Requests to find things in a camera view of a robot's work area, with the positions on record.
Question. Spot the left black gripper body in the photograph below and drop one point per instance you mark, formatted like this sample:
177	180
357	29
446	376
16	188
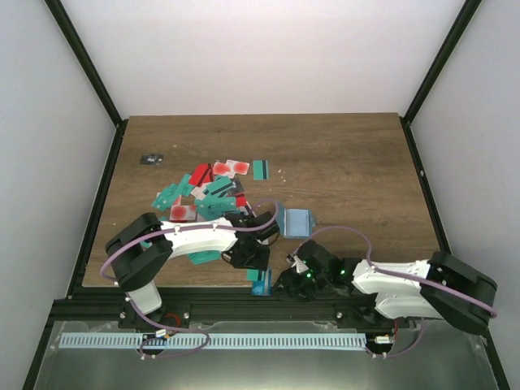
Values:
250	258

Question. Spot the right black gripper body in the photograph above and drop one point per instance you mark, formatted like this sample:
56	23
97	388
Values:
304	288

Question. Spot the blue card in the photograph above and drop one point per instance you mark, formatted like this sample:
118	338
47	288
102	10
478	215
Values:
263	288

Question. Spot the blue leather card holder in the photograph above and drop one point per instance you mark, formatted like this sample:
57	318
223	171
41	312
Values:
296	223

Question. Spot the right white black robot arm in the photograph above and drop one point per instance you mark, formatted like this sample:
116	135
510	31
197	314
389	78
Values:
440	287

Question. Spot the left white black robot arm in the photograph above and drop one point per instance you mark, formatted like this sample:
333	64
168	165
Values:
138	253

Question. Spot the teal striped card front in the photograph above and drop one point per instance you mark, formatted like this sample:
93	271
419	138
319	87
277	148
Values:
255	275

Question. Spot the teal VIP card front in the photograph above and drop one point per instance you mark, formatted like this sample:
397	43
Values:
204	257

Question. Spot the teal vip card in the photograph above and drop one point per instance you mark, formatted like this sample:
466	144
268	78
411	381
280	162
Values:
215	205
204	257

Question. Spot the teal VIP card centre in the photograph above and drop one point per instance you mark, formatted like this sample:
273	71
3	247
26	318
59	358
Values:
215	205

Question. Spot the white card red blob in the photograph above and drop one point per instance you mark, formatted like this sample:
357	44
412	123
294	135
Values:
182	213

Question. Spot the teal card with stripe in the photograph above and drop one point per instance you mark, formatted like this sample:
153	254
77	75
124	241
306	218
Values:
260	170

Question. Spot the white card red circles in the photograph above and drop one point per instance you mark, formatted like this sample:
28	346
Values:
230	168

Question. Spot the red card black stripe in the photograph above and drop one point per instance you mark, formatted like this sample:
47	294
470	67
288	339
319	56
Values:
203	174

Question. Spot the teal card far left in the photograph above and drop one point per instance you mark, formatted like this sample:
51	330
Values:
170	196

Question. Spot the small black card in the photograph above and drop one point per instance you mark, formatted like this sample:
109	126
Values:
151	159

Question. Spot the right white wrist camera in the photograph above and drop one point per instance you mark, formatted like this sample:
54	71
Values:
297	264

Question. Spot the light blue slotted rail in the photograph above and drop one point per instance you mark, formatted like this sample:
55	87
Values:
221	341

